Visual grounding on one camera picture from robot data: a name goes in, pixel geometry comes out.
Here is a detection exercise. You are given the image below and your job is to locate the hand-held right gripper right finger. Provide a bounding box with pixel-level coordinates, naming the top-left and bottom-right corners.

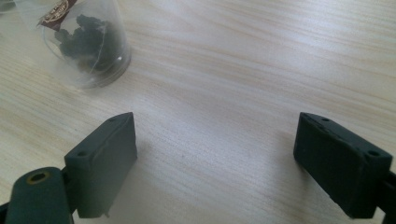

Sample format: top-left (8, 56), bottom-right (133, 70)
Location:
top-left (292, 111), bottom-right (394, 219)

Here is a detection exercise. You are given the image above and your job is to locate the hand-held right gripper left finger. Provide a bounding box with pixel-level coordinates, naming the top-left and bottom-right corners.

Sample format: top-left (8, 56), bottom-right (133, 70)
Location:
top-left (64, 111), bottom-right (138, 219)

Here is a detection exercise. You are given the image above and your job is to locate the clear glass cup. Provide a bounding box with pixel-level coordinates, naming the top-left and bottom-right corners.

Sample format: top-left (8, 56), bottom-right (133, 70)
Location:
top-left (11, 0), bottom-right (133, 91)

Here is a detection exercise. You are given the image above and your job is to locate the tea bag with red label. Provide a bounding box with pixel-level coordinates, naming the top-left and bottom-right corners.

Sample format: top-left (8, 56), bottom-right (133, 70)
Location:
top-left (36, 0), bottom-right (124, 75)

